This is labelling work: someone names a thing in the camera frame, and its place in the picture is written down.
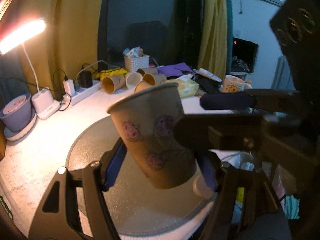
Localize white phone charger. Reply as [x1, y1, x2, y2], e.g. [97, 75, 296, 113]
[63, 79, 75, 97]

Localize black laptop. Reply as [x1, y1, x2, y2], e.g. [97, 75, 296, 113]
[231, 37, 259, 74]

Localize round grey placemat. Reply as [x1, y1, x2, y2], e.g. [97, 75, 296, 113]
[66, 117, 213, 239]

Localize brown paper cup middle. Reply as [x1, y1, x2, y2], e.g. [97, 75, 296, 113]
[143, 73, 167, 86]

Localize yellow tissue pack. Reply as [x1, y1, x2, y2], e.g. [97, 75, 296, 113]
[165, 74, 200, 99]

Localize winnie pooh mug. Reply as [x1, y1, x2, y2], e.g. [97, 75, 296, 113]
[220, 75, 252, 93]

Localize yellow plastic bag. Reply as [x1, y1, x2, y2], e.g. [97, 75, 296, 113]
[98, 67, 128, 81]

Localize white power strip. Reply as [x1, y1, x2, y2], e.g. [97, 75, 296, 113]
[63, 80, 101, 107]

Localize white desk lamp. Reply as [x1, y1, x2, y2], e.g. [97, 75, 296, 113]
[1, 18, 60, 120]

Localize purple bowl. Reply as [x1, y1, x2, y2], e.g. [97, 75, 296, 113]
[1, 93, 31, 132]

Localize lying white paper cup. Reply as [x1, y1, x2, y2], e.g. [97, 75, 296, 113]
[125, 72, 143, 89]

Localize white tube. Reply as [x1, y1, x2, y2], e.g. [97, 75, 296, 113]
[199, 68, 222, 83]

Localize yellow curtain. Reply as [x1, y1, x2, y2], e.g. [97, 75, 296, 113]
[198, 0, 228, 78]

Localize flower-printed paper cup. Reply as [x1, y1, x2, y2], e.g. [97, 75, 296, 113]
[107, 83, 197, 189]

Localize lying brown paper cup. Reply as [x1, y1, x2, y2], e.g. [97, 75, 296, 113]
[102, 75, 125, 94]

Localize brown paper cup front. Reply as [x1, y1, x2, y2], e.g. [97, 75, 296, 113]
[134, 81, 152, 93]

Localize teal curtain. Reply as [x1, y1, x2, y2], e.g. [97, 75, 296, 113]
[226, 0, 233, 75]

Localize white plate under bowl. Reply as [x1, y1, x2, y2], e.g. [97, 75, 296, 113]
[4, 108, 37, 141]

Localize purple cloth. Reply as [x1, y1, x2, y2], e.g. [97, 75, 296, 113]
[157, 62, 195, 77]

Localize brown paper cup rear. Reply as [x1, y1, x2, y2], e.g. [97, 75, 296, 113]
[137, 67, 158, 76]

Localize white woven basket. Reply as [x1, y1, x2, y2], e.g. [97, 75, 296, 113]
[124, 55, 150, 72]

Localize green sticker label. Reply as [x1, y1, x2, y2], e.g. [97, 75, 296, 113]
[0, 196, 14, 221]

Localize black power adapter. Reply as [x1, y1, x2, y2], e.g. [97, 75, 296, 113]
[80, 70, 93, 88]

